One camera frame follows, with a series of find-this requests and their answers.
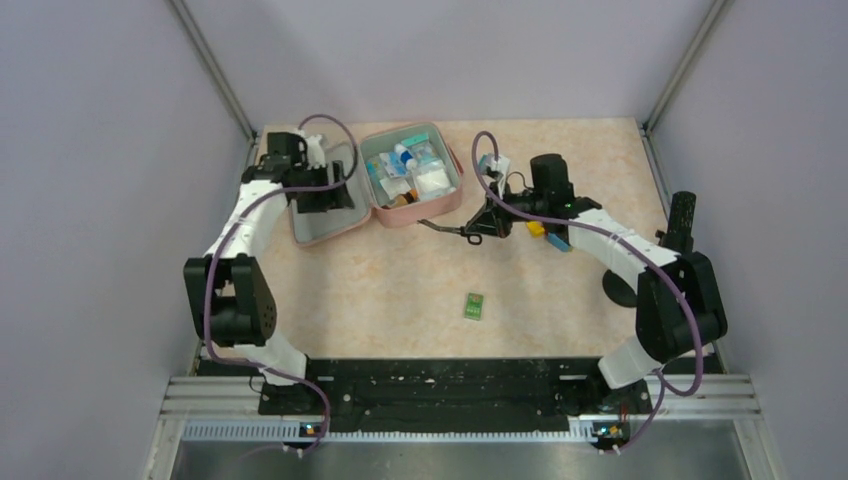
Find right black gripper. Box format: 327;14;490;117
466;179;548;240

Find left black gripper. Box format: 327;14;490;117
291;159;351;214

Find black medical scissors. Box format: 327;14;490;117
417;219;483;246

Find white gauze packet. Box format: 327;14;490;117
380;177;411;202
412;164;453;201

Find white blue bandage roll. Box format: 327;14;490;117
379;152;402;178

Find pink medicine kit case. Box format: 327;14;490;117
289;122;464;247

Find clear bottle green label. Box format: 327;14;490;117
394;143;417;172

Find teal topped swab packet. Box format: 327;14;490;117
401;133;439;165

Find blue bandage strip packet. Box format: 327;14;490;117
379;152;409;178

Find brown medicine bottle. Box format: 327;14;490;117
393;189;418;208

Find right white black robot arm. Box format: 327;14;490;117
463;153;728;412

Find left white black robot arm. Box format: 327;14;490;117
183;130;359;414

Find colourful toy blocks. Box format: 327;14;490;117
525;221;572;253

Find small green box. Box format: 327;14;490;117
463;293;484;321

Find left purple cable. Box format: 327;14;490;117
202;114;360;458

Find purple cable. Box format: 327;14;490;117
470;131;705;455
202;114;360;458

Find black stand with handle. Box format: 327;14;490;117
602;191;697;308

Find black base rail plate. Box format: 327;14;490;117
198;357;720;435

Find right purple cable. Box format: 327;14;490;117
470;131;705;455

